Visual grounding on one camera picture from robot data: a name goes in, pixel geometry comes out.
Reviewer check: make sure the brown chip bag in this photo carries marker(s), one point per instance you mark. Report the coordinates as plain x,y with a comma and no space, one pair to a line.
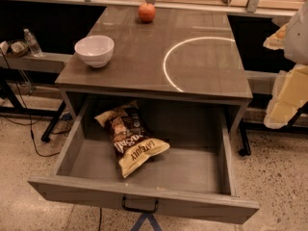
132,142

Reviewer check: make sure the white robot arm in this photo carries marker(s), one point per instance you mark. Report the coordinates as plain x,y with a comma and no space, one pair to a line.
290,90

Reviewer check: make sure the grey counter cabinet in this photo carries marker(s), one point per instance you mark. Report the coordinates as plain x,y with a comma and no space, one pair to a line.
183,54

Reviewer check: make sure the grey open drawer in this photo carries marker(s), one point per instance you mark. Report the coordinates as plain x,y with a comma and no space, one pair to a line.
193,179

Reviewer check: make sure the white bowl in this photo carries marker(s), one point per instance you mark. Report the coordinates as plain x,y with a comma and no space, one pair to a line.
95,51

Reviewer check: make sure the red apple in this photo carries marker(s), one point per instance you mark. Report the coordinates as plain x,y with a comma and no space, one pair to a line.
146,12

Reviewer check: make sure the black table leg left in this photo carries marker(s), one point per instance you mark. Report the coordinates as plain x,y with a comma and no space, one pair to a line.
53,122

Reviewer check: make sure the black table leg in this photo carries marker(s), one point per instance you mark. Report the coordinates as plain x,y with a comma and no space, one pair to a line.
245,150
53,122

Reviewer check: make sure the black table leg right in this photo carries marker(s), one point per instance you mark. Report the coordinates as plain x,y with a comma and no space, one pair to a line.
245,150

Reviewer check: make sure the grey right side bench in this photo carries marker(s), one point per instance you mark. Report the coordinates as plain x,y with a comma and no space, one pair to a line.
260,82

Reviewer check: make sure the grey bench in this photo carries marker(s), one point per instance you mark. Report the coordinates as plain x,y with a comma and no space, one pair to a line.
48,62
260,82

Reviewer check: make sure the grey left side bench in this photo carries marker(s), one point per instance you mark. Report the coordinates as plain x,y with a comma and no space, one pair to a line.
48,62

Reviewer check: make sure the clear plastic water bottle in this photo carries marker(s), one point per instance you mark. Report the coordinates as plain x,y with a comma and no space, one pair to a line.
32,43

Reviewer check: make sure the small bowl with items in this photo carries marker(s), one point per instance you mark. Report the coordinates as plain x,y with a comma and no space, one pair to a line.
13,48

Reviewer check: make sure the black drawer handle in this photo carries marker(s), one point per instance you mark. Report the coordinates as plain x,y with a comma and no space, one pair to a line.
139,205

